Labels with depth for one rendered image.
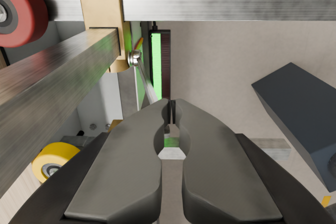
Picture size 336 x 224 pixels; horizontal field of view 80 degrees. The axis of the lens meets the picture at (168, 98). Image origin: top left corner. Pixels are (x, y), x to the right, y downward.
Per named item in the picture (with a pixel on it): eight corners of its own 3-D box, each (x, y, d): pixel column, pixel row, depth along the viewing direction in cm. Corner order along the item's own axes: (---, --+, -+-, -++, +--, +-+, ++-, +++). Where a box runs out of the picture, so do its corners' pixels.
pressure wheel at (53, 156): (74, 110, 41) (42, 149, 31) (107, 131, 43) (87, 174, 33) (56, 133, 44) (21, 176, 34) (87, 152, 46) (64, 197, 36)
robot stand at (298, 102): (290, 61, 117) (389, 120, 64) (305, 93, 126) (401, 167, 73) (250, 84, 124) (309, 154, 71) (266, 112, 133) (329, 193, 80)
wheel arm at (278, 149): (282, 134, 40) (293, 149, 36) (278, 147, 42) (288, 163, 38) (65, 132, 41) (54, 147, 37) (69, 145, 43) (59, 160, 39)
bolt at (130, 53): (150, 32, 42) (140, 52, 29) (150, 44, 43) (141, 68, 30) (141, 32, 42) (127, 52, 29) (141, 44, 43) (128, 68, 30)
